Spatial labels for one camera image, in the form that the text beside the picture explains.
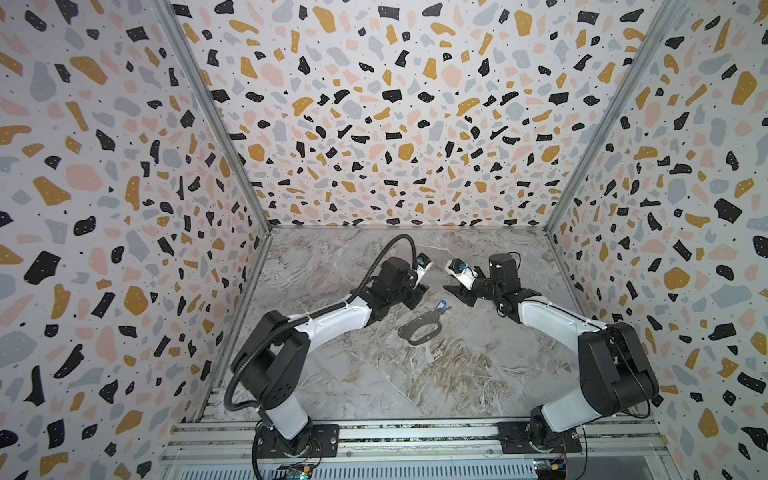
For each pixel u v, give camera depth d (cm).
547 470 71
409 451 73
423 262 76
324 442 73
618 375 45
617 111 88
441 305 100
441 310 98
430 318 97
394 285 68
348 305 58
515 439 73
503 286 71
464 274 77
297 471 70
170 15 69
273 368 44
